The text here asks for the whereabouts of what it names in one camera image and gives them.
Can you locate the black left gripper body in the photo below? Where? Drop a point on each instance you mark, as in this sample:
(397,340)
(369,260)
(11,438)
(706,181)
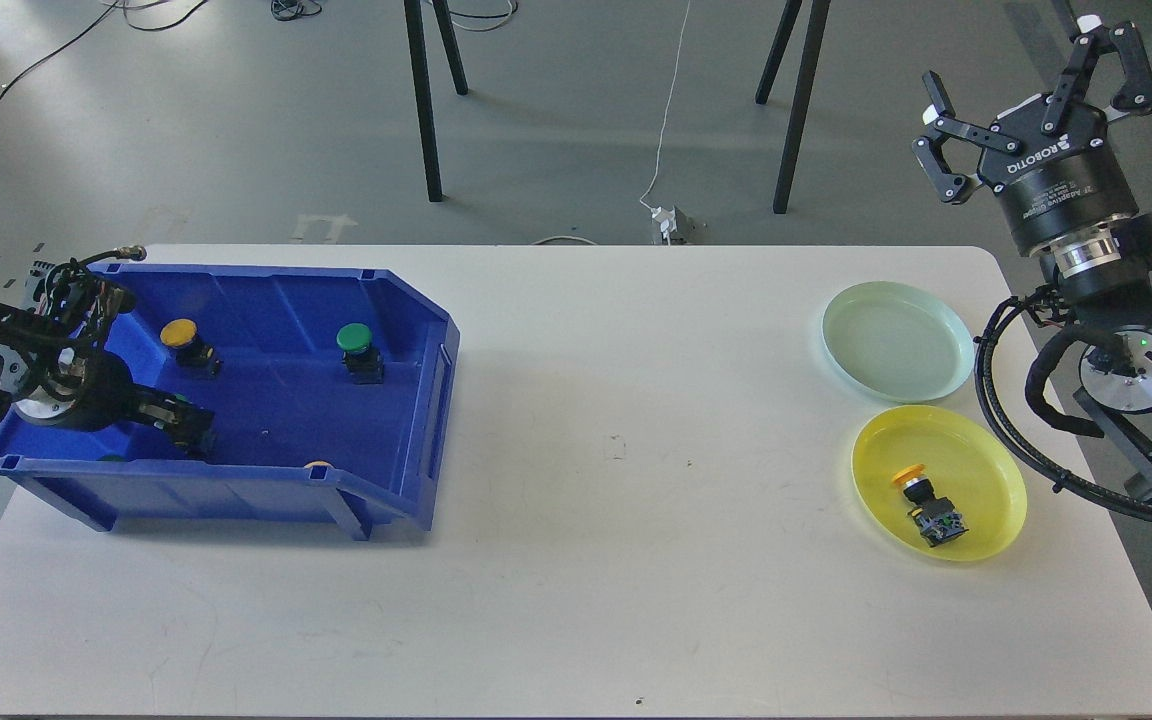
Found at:
(93,392)

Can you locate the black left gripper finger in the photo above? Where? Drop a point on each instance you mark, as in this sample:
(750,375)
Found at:
(148,401)
(191,434)

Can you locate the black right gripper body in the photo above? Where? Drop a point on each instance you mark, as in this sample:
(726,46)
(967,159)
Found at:
(1059,183)

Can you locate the yellow push button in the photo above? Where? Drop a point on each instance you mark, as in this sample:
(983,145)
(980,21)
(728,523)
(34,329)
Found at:
(935,517)
(189,350)

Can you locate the green push button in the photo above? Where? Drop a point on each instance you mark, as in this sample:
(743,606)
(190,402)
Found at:
(178,405)
(361,358)

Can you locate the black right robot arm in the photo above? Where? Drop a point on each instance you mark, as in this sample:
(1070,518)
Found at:
(1095,374)

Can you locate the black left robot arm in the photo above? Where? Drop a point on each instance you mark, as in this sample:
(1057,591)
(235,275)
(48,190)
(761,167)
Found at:
(56,369)

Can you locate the light green plastic plate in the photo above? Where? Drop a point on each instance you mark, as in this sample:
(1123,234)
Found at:
(896,342)

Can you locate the yellow plastic plate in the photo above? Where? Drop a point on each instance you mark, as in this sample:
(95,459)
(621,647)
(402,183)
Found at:
(966,464)

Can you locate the blue plastic storage bin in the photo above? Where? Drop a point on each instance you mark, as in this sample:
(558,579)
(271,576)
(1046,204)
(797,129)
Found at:
(282,398)

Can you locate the black tripod leg right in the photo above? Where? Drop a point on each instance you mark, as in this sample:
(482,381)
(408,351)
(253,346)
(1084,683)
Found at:
(815,31)

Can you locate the black tripod leg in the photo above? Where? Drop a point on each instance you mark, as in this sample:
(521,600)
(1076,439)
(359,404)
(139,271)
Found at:
(815,31)
(416,41)

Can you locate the white power adapter plug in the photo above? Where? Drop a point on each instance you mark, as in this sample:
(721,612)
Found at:
(673,227)

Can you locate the black tripod leg left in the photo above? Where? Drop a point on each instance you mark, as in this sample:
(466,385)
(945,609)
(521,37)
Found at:
(416,41)

